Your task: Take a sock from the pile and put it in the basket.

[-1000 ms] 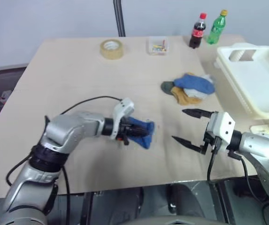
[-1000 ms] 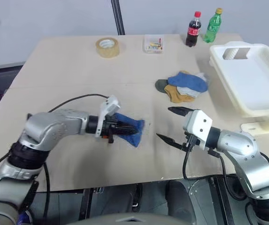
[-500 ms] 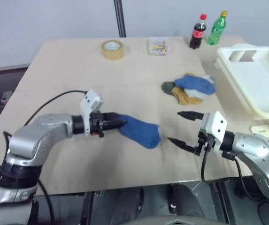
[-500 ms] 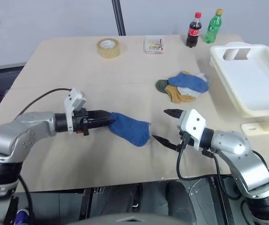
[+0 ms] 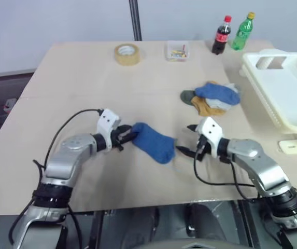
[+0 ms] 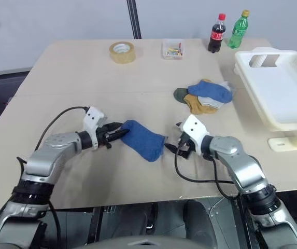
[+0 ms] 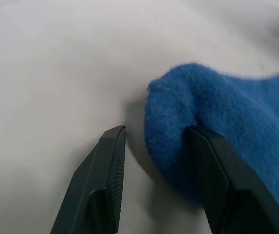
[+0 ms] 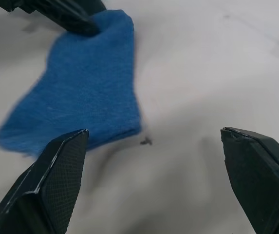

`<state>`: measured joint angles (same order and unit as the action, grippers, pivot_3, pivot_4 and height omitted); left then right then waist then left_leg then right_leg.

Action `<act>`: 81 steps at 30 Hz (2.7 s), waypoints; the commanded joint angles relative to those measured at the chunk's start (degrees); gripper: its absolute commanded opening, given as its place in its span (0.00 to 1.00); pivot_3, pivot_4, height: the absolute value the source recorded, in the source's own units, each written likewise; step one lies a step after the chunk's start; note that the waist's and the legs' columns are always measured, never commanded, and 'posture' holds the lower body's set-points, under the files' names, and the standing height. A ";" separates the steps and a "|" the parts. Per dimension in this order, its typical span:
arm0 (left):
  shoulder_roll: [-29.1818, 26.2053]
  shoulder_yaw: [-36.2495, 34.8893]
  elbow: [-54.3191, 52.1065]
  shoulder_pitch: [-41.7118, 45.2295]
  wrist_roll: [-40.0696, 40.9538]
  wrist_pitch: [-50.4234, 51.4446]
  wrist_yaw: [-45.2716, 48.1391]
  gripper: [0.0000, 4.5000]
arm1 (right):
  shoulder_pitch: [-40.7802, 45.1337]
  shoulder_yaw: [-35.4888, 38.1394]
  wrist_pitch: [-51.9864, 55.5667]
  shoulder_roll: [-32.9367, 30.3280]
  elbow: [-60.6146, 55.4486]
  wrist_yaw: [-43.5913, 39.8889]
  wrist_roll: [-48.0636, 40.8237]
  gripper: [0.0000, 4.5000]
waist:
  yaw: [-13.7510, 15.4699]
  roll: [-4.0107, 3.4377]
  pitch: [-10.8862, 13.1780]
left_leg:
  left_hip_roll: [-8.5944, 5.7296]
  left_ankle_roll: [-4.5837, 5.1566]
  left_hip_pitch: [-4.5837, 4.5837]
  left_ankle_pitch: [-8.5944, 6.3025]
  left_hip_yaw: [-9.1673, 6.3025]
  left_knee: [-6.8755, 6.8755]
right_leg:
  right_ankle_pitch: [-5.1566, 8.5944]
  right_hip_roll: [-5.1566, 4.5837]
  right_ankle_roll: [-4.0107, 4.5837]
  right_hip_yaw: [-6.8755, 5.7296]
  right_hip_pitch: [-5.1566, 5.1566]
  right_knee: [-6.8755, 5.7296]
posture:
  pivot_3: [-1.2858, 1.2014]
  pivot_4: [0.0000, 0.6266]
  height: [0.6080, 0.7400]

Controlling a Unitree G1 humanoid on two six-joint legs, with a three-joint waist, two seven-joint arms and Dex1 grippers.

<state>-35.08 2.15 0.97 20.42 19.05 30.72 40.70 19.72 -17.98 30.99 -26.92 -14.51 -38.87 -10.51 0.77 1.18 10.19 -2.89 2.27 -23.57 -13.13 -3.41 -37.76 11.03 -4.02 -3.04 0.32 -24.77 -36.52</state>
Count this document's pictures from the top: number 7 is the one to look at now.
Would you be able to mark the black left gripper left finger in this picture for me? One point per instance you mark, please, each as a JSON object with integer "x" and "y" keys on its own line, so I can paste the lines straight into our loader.
{"x": 98, "y": 180}

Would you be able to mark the blue knitted sock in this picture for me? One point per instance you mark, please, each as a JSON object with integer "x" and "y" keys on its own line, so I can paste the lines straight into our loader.
{"x": 217, "y": 102}

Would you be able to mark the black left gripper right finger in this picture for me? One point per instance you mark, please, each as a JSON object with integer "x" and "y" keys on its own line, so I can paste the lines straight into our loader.
{"x": 224, "y": 185}

